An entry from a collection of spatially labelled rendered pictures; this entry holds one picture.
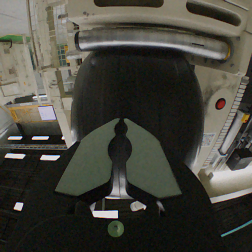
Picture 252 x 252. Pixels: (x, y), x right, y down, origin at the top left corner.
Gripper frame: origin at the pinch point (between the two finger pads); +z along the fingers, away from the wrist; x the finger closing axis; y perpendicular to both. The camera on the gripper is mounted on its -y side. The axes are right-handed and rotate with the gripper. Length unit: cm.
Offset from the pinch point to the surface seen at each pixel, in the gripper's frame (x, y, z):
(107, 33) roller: -3.3, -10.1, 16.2
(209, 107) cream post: 29.2, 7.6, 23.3
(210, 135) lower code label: 35.2, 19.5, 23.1
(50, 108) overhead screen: -252, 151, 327
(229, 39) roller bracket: 24.2, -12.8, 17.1
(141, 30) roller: 3.2, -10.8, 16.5
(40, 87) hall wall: -734, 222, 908
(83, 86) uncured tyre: -7.5, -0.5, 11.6
